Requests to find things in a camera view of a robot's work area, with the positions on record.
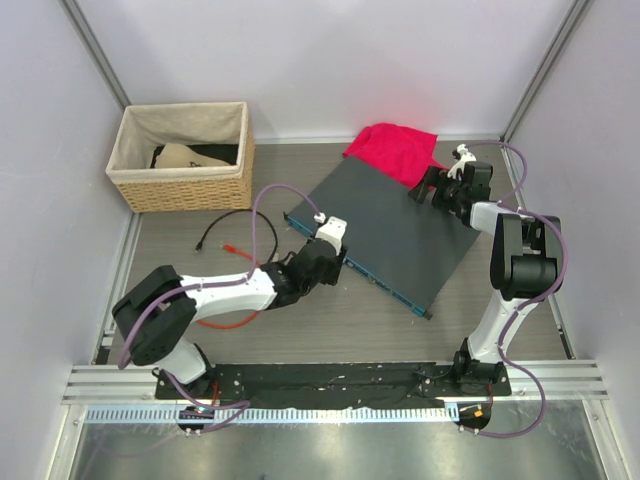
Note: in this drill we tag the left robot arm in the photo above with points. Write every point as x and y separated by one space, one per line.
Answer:
154 316

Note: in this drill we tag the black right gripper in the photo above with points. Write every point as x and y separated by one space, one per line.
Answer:
437 185

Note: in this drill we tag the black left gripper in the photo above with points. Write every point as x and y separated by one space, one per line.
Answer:
329 265

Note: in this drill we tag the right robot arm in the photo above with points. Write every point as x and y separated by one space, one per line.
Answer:
528 263

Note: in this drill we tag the slotted cable duct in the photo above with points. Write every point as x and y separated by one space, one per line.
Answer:
156 414

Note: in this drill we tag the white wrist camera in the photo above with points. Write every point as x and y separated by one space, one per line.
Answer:
463 156
330 229

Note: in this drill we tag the beige and black cloth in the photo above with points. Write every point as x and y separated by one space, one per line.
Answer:
174 155

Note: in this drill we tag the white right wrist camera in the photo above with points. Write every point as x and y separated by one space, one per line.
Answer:
463 156

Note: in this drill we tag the wicker basket with liner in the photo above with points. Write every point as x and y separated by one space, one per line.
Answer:
146 130

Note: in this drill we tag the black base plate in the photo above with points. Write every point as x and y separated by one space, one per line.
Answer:
339 386

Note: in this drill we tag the pink red cloth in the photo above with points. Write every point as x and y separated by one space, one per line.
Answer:
400 152

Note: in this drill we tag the grey blue network switch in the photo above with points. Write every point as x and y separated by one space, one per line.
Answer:
408 250

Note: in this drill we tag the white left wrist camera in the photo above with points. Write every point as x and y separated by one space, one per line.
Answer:
330 229

